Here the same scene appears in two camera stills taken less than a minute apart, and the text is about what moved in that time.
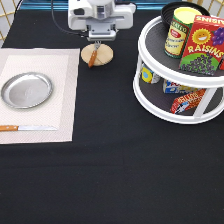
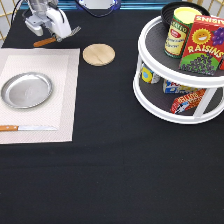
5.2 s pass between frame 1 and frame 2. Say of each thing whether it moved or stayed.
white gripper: moved
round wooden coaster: stayed
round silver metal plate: stayed
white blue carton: stayed
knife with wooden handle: stayed
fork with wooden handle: moved
